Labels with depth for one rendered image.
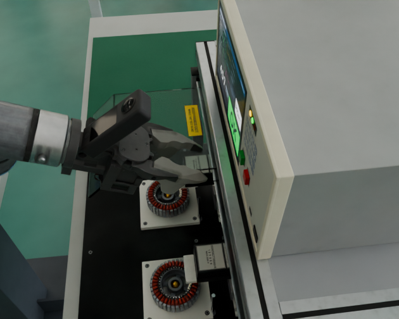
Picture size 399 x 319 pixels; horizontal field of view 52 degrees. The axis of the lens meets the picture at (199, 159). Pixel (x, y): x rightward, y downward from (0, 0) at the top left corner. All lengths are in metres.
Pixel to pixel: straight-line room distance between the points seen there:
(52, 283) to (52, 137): 1.39
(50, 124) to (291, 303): 0.41
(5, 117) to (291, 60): 0.40
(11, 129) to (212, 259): 0.47
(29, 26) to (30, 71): 0.53
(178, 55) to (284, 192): 1.16
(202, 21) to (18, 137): 1.32
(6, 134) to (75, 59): 2.40
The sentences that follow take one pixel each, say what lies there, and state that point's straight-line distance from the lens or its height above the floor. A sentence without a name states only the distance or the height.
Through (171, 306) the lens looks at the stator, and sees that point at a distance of 0.93.
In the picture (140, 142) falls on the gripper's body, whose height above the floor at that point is 1.24.
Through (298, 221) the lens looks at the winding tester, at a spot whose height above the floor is 1.21.
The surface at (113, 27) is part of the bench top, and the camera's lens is 1.79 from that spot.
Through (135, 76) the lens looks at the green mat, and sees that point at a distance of 1.51.
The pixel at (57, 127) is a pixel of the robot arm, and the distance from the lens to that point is 0.58.
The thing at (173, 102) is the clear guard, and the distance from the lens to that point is 0.92.
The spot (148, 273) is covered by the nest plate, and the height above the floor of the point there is 0.78.
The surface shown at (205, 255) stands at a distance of 0.86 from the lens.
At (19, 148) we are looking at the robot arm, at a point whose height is 1.29.
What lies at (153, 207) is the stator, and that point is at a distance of 1.05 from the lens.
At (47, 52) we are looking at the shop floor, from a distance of 3.08.
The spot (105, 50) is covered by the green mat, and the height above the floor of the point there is 0.75.
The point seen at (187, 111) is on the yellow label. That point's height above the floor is 1.07.
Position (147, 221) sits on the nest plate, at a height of 0.78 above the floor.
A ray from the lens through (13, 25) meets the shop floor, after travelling 3.45.
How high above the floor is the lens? 1.69
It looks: 50 degrees down
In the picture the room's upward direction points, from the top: straight up
